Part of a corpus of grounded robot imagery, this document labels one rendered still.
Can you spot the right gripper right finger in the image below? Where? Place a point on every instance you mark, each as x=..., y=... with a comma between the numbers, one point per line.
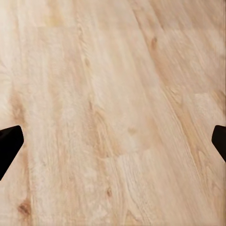
x=219, y=140

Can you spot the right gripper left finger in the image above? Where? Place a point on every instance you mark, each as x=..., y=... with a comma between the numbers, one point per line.
x=11, y=140

